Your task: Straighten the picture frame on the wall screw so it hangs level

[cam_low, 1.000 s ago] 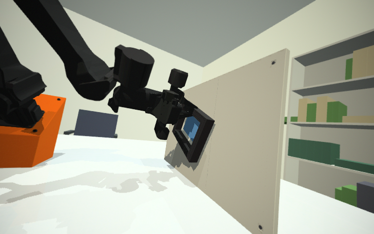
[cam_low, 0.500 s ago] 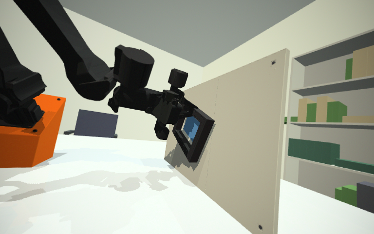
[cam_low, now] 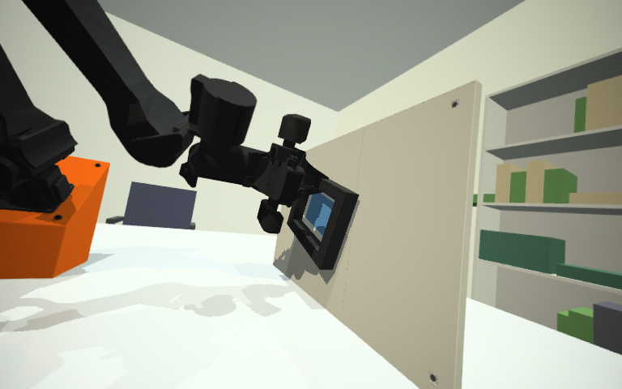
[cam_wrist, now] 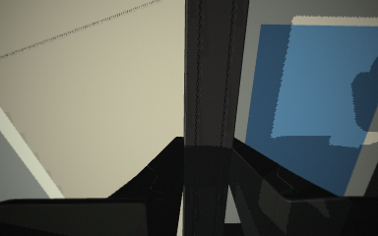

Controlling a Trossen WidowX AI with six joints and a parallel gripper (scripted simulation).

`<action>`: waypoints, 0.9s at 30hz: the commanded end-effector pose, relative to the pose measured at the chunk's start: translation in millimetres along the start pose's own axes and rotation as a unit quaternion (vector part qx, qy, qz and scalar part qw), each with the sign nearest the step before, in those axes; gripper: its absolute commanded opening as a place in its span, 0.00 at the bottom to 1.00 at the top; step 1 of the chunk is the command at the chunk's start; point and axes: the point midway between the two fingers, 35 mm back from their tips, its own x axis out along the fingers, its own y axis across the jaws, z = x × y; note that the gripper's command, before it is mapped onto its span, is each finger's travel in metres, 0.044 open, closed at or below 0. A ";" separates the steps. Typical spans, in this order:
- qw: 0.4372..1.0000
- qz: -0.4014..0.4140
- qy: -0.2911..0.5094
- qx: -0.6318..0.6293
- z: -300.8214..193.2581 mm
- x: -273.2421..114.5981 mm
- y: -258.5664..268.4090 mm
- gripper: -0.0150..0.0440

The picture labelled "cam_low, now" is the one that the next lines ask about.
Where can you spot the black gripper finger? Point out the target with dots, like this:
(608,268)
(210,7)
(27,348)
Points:
(307,167)
(305,190)

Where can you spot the beige wall panel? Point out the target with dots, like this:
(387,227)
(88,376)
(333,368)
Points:
(400,279)

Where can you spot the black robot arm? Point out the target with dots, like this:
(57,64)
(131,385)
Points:
(148,124)

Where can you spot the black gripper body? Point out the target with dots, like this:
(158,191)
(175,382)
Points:
(294,129)

